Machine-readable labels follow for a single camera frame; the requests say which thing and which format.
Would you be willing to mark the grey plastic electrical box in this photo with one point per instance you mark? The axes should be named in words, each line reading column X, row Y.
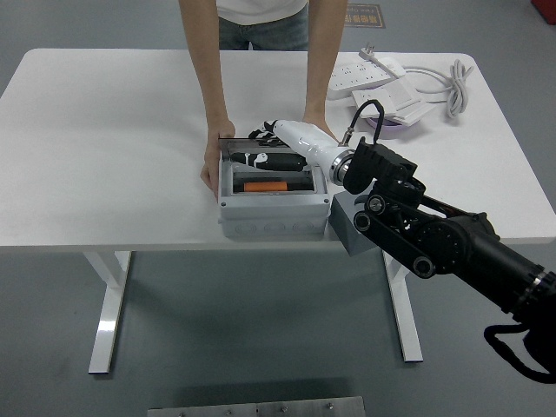
column 269, row 217

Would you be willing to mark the person's left hand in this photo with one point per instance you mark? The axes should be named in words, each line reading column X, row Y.
column 319, row 121

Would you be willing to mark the transparent hinged box lid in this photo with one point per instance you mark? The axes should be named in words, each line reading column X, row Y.
column 223, row 145

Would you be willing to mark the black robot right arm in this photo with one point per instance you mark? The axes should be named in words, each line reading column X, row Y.
column 456, row 247

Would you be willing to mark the white wall socket panel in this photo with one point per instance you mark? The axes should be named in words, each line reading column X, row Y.
column 386, row 97

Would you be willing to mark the red bin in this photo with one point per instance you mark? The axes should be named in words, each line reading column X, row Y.
column 545, row 8

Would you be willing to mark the grey metal plate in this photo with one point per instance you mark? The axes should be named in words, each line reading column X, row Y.
column 256, row 408

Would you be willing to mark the dark floor sign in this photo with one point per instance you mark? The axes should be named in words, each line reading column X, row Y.
column 365, row 16

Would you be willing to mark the white multi-socket power strip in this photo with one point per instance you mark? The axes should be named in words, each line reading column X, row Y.
column 352, row 80

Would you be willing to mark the grey block battery holder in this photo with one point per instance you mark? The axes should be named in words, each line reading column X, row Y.
column 343, row 226

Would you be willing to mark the person's right hand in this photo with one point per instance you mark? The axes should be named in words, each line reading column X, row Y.
column 210, row 160

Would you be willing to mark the white slim power strip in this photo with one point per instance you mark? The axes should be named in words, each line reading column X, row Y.
column 391, row 66

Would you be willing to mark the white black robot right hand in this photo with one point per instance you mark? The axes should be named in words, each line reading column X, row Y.
column 308, row 139

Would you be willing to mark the person's right forearm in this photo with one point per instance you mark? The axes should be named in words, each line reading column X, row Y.
column 213, row 65

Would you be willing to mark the orange cylindrical battery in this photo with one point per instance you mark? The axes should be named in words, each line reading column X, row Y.
column 265, row 187

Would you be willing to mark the white wall switch panel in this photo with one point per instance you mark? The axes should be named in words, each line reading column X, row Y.
column 404, row 93

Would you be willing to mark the person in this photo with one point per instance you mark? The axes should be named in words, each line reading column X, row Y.
column 260, row 21

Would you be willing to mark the person's left forearm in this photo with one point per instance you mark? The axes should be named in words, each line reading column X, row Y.
column 321, row 65

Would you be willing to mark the purple round dish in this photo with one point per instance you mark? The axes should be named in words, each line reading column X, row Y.
column 391, row 130

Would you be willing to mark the white table leg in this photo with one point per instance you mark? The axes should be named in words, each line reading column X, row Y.
column 408, row 330
column 108, row 313

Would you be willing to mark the white power plug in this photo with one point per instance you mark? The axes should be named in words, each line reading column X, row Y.
column 368, row 51

